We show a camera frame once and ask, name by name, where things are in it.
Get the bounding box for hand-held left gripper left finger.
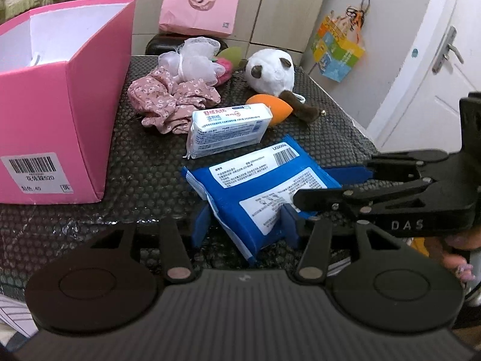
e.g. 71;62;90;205
88;203;212;284

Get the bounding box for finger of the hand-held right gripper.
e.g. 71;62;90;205
323;150;450;183
293;178;443;221

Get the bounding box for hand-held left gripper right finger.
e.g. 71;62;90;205
282;203;404;283

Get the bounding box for blue wipes packet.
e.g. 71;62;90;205
182;134;342;264

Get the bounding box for pink floral cloth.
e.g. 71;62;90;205
127;66;222;135

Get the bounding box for white mesh cloth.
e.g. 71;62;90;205
158;37;235;87

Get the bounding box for green makeup sponge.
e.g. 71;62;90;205
214;47;244;72

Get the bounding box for pink cardboard box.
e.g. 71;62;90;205
0;0;136;204

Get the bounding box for person's right hand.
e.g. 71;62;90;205
424;229;481;282

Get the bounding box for white wipes packet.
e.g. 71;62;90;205
184;103;274;159

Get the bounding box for orange makeup sponge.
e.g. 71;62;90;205
246;94;287;126

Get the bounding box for white door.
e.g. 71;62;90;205
366;0;481;155

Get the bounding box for colourful printed gift bag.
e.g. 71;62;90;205
311;0;371;83

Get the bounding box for panda plush toy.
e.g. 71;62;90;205
244;48;326;123

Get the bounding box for pink makeup sponge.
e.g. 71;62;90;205
215;58;234;83

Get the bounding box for light wooden wardrobe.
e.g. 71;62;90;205
115;0;333;55

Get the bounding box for black suitcase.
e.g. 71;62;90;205
146;34;188;56

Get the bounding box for white paper sheets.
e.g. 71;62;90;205
0;293;38;337

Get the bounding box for pink tote bag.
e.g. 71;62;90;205
158;0;241;39

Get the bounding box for metal door handle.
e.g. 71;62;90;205
432;26;464;74

